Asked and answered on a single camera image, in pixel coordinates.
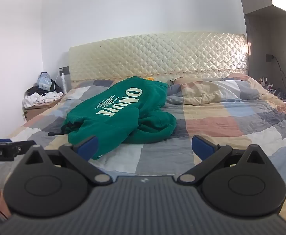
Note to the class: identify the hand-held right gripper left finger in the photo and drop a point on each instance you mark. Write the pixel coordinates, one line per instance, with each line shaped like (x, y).
(88, 147)

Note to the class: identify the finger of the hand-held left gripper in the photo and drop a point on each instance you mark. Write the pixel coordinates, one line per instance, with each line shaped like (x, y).
(25, 147)

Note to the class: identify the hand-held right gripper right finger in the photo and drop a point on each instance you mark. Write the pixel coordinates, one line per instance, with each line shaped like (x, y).
(202, 148)

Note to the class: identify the green printed hoodie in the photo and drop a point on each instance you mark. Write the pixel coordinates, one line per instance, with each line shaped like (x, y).
(113, 110)

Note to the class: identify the white crumpled clothes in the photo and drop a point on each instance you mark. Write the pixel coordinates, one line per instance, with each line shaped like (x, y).
(39, 99)

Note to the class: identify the dark cloth under hoodie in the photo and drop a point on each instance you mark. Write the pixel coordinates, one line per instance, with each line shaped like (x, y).
(57, 132)

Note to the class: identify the patchwork quilt bed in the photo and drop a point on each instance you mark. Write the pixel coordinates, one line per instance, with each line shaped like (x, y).
(231, 127)

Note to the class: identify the wooden nightstand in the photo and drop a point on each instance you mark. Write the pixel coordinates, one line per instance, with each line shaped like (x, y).
(36, 109)

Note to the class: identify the black crumpled cloth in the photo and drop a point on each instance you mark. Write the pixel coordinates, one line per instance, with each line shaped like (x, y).
(35, 90)

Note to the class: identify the white bottle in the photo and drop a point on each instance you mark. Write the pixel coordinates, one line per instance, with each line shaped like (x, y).
(64, 83)

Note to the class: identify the pale blue plastic bag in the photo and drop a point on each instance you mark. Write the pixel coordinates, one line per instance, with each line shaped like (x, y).
(43, 81)

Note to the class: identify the yellow item by headboard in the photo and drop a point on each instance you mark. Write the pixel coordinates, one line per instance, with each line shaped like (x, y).
(149, 78)

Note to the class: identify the group of small bottles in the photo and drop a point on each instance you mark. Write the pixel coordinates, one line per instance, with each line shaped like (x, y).
(265, 82)

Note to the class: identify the cream quilted headboard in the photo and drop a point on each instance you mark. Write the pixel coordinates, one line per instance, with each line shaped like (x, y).
(162, 56)

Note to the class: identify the grey wardrobe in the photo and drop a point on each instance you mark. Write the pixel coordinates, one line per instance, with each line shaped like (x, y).
(263, 34)

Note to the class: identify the black wall socket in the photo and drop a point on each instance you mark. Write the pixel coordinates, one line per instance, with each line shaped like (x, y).
(269, 58)

